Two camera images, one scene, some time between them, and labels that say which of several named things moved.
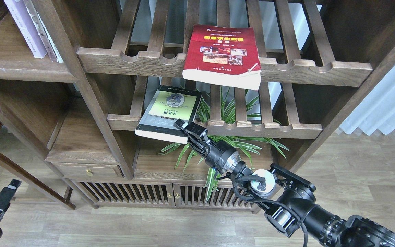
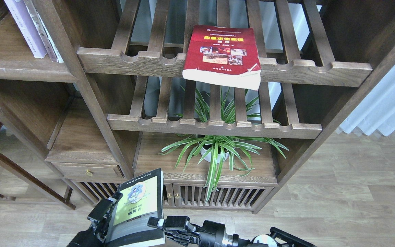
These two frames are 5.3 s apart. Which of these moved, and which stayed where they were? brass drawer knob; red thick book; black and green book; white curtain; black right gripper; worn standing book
Moved: black right gripper; black and green book
Stayed: white curtain; brass drawer knob; worn standing book; red thick book
